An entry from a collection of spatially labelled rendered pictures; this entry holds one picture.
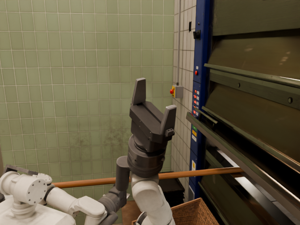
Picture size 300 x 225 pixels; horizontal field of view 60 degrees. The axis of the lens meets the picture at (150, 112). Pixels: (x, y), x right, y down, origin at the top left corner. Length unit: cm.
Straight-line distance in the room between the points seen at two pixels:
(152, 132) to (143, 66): 195
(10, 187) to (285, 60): 94
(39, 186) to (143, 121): 35
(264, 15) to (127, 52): 148
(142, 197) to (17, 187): 31
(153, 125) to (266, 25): 76
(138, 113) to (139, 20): 192
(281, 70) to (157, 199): 63
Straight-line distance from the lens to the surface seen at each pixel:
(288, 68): 101
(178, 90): 217
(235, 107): 136
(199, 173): 140
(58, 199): 113
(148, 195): 66
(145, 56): 243
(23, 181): 74
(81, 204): 107
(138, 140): 57
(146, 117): 54
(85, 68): 242
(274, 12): 113
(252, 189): 136
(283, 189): 86
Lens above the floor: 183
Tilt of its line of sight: 14 degrees down
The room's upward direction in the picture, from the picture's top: straight up
